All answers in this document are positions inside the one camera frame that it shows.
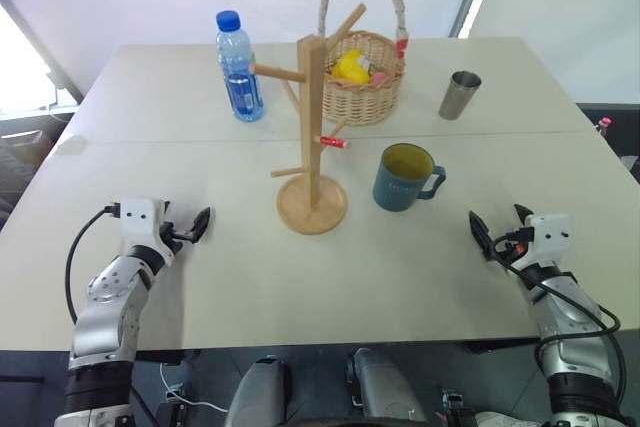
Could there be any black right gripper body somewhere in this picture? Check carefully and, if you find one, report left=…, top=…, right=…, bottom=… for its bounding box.
left=491, top=226, right=535, bottom=263

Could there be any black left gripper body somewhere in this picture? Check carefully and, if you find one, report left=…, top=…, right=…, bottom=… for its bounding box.
left=158, top=220, right=199, bottom=254

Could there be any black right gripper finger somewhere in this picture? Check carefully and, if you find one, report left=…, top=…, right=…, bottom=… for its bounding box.
left=468, top=210, right=498, bottom=262
left=513, top=203, right=535, bottom=229

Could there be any steel tumbler cup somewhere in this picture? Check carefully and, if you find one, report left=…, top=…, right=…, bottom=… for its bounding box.
left=438, top=70, right=483, bottom=122

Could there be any wooden mug tree stand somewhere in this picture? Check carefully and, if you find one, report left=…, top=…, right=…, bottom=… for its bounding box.
left=249, top=2, right=368, bottom=236

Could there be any blue mug with yellow inside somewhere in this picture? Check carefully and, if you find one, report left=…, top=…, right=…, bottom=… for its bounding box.
left=371, top=143, right=448, bottom=212

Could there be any clear blue-capped water bottle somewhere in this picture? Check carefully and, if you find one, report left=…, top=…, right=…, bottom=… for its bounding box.
left=215, top=9, right=266, bottom=124

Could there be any grey rounded robot leg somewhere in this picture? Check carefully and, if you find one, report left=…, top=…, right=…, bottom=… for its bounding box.
left=344, top=347, right=428, bottom=427
left=224, top=354, right=292, bottom=427

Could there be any yellow toy in basket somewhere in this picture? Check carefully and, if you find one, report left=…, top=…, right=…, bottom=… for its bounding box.
left=331, top=49, right=372, bottom=85

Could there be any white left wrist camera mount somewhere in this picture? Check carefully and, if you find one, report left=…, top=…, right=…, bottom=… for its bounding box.
left=117, top=198, right=176, bottom=267

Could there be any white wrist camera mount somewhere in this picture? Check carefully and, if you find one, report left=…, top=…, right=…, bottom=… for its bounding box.
left=505, top=212, right=572, bottom=272
left=117, top=198, right=176, bottom=267

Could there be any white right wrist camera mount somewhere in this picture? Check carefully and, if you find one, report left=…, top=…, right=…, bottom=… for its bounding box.
left=505, top=212, right=572, bottom=272

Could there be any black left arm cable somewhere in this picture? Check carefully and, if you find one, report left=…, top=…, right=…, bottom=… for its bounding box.
left=65, top=204, right=122, bottom=325

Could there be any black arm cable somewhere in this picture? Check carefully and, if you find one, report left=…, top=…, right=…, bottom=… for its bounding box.
left=491, top=235, right=628, bottom=398
left=65, top=204, right=122, bottom=325

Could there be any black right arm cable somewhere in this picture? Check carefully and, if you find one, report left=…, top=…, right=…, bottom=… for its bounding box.
left=491, top=235, right=628, bottom=398

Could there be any white floor cable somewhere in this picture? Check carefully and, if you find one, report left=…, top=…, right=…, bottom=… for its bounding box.
left=159, top=361, right=230, bottom=414

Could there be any wicker basket with handle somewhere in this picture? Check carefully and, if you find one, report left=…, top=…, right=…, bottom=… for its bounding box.
left=316, top=0, right=410, bottom=126

